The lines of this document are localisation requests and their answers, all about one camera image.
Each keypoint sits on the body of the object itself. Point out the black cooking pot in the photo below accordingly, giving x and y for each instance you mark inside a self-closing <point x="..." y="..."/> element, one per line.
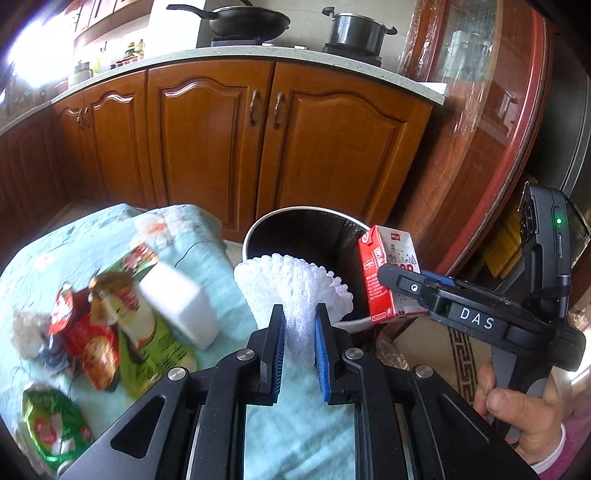
<point x="357" y="33"/>

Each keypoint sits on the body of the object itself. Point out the wooden kitchen cabinets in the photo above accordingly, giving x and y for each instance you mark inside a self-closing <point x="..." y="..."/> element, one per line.
<point x="238" y="137"/>

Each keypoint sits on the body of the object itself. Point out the white crumpled tissue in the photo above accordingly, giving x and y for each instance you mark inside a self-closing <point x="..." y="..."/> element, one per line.
<point x="29" y="333"/>

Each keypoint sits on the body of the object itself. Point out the white foam block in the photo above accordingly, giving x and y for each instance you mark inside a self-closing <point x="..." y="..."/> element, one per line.
<point x="182" y="303"/>

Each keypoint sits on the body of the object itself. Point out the blue crumpled wrapper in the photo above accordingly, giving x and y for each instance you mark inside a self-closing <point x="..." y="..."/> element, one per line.
<point x="54" y="358"/>

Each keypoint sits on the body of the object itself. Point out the person's right hand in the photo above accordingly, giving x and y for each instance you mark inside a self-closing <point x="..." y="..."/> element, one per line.
<point x="538" y="419"/>

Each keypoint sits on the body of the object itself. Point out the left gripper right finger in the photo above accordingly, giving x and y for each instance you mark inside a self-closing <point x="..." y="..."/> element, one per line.
<point x="330" y="344"/>

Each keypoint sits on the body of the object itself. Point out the green small drink carton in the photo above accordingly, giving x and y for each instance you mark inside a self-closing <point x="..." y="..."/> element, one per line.
<point x="138" y="259"/>

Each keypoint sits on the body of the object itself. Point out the black wok pan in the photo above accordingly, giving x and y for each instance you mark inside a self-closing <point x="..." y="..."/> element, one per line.
<point x="240" y="22"/>

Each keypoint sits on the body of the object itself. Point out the green juice pouch white cap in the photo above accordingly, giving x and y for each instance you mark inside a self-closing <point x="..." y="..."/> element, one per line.
<point x="147" y="346"/>

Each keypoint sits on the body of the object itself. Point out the black trash bin white rim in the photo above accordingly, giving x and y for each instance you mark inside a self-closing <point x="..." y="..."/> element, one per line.
<point x="322" y="236"/>

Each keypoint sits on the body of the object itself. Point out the red snack wrapper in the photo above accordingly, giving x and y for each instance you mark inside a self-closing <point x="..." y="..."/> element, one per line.
<point x="92" y="343"/>

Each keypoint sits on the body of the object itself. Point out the red white milk carton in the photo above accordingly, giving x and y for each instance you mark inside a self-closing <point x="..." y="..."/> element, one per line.
<point x="390" y="263"/>

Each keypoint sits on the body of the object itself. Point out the green snack bag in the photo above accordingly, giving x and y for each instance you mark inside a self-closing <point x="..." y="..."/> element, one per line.
<point x="56" y="426"/>

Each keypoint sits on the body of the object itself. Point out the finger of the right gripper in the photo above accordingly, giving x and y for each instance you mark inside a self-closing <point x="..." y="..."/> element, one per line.
<point x="463" y="309"/>

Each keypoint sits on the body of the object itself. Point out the wooden glass door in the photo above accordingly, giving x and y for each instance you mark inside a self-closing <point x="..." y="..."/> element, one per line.
<point x="494" y="58"/>

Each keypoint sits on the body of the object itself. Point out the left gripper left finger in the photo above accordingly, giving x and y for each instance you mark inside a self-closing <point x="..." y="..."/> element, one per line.
<point x="268" y="343"/>

